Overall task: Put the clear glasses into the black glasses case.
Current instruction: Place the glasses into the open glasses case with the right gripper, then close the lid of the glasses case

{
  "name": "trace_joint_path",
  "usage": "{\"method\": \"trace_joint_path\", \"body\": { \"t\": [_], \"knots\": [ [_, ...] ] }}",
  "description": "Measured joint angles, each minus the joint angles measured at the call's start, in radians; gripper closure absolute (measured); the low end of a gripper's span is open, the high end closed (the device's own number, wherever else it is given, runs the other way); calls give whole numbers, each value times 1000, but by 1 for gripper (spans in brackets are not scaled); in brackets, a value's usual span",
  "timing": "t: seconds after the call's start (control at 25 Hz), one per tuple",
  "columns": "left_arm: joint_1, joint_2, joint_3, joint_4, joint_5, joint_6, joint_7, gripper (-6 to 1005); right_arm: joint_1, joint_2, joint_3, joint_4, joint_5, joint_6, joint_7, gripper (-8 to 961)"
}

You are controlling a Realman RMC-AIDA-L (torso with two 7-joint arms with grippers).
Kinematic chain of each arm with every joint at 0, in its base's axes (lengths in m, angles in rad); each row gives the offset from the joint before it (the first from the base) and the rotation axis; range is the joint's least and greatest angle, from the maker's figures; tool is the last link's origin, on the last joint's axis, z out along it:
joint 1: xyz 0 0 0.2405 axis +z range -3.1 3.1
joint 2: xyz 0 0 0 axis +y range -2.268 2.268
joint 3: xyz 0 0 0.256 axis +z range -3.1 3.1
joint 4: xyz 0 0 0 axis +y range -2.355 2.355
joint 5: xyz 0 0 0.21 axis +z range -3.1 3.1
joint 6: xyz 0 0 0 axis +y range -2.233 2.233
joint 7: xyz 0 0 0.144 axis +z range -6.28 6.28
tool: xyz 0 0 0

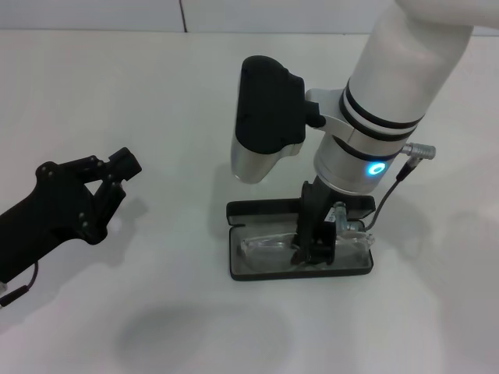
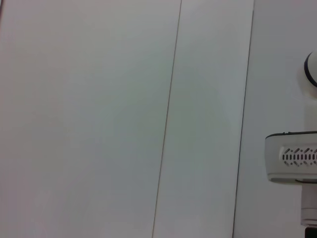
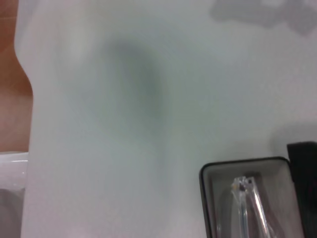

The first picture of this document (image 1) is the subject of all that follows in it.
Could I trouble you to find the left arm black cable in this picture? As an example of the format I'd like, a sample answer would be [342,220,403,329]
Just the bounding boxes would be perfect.
[0,260,41,309]

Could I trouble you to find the clear white glasses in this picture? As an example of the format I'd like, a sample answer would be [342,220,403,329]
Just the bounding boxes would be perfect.
[239,228,376,270]

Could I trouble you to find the silver right camera bracket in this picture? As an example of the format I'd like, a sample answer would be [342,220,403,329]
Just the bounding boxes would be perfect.
[305,88,354,138]

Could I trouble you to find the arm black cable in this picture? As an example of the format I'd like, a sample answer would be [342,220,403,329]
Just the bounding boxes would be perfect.
[0,260,41,309]
[362,143,437,233]

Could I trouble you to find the black glasses case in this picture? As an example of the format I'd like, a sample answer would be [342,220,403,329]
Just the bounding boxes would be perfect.
[225,196,376,282]

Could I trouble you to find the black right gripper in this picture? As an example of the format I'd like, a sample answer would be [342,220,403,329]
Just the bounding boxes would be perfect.
[289,176,337,267]

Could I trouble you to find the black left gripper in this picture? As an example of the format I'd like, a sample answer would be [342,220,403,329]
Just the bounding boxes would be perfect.
[0,146,143,286]

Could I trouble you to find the silver stub on right gripper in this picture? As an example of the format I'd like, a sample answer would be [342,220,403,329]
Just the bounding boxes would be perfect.
[331,201,362,235]

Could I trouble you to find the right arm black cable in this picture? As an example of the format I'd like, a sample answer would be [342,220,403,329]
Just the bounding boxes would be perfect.
[362,143,437,233]

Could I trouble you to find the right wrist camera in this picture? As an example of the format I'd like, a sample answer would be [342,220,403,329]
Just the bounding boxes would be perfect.
[229,55,327,184]

